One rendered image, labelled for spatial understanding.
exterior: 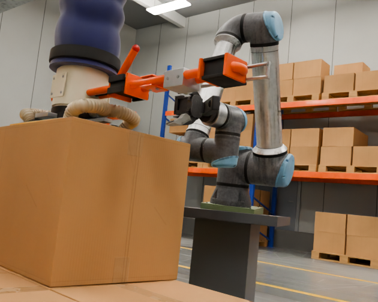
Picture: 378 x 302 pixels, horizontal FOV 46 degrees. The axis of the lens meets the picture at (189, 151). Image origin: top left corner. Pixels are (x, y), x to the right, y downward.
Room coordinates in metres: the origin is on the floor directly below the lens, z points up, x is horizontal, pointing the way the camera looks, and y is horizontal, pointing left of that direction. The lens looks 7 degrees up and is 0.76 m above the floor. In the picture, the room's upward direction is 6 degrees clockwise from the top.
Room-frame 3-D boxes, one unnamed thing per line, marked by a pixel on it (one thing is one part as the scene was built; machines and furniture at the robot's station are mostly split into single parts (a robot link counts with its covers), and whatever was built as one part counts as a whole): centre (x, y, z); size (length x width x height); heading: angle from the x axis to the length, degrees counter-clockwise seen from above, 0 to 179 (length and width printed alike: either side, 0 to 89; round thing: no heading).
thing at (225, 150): (1.54, -0.12, 0.96); 0.12 x 0.09 x 0.12; 60
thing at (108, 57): (1.40, 0.36, 1.19); 0.23 x 0.23 x 0.04
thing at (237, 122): (1.52, -0.13, 1.07); 0.12 x 0.09 x 0.10; 136
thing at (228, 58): (0.97, -0.06, 1.07); 0.08 x 0.07 x 0.05; 45
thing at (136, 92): (1.22, 0.19, 1.07); 0.10 x 0.08 x 0.06; 135
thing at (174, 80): (1.07, 0.03, 1.07); 0.07 x 0.07 x 0.04; 45
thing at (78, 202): (1.39, 0.35, 0.74); 0.60 x 0.40 x 0.40; 44
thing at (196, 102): (1.41, 0.00, 1.07); 0.12 x 0.09 x 0.08; 136
